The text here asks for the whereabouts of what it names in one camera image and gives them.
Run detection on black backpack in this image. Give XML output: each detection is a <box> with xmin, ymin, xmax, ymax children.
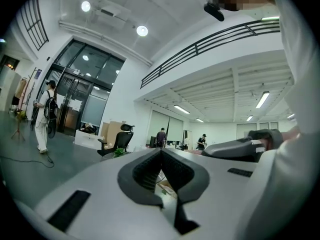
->
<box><xmin>43</xmin><ymin>90</ymin><xmax>59</xmax><ymax>121</ymax></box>

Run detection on brown cardboard boxes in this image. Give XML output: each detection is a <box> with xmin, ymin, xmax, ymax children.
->
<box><xmin>99</xmin><ymin>120</ymin><xmax>127</xmax><ymax>147</ymax></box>

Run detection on brown tripod stand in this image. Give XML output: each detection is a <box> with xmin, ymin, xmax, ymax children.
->
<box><xmin>11</xmin><ymin>116</ymin><xmax>26</xmax><ymax>142</ymax></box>

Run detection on black framed glass door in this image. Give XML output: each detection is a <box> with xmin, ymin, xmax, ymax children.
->
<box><xmin>37</xmin><ymin>35</ymin><xmax>126</xmax><ymax>137</ymax></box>

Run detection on black head camera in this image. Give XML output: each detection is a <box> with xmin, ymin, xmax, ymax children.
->
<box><xmin>203</xmin><ymin>1</ymin><xmax>225</xmax><ymax>22</ymax></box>

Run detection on green leafy plant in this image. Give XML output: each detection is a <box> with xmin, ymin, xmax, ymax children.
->
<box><xmin>113</xmin><ymin>147</ymin><xmax>126</xmax><ymax>159</ymax></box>

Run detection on white ceiling air conditioner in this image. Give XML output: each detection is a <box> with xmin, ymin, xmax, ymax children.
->
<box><xmin>93</xmin><ymin>0</ymin><xmax>132</xmax><ymax>28</ymax></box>

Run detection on white low cabinet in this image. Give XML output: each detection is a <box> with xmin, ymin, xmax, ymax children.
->
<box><xmin>74</xmin><ymin>129</ymin><xmax>101</xmax><ymax>149</ymax></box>

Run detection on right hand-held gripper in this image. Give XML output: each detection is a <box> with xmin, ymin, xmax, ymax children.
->
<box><xmin>201</xmin><ymin>128</ymin><xmax>285</xmax><ymax>163</ymax></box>

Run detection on black window grille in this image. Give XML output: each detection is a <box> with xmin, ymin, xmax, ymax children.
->
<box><xmin>19</xmin><ymin>0</ymin><xmax>50</xmax><ymax>51</ymax></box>

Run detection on white roller blind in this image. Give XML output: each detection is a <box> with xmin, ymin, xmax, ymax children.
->
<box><xmin>149</xmin><ymin>110</ymin><xmax>184</xmax><ymax>147</ymax></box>

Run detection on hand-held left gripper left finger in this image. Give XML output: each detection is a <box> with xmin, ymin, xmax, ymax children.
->
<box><xmin>14</xmin><ymin>148</ymin><xmax>181</xmax><ymax>240</ymax></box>

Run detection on black office chair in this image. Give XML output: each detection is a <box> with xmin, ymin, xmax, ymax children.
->
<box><xmin>96</xmin><ymin>123</ymin><xmax>136</xmax><ymax>158</ymax></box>

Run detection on black floor cable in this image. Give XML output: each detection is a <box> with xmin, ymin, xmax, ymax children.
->
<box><xmin>0</xmin><ymin>155</ymin><xmax>55</xmax><ymax>169</ymax></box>

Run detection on black balcony railing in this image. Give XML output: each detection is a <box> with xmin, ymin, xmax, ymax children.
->
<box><xmin>140</xmin><ymin>18</ymin><xmax>281</xmax><ymax>89</ymax></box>

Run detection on wooden coat rack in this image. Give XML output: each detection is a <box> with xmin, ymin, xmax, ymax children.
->
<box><xmin>14</xmin><ymin>67</ymin><xmax>38</xmax><ymax>115</ymax></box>

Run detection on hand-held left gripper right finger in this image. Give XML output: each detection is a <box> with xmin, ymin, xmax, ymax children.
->
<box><xmin>161</xmin><ymin>148</ymin><xmax>272</xmax><ymax>240</ymax></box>

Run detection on person's right hand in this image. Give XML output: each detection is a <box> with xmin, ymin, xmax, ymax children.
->
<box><xmin>283</xmin><ymin>126</ymin><xmax>301</xmax><ymax>143</ymax></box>

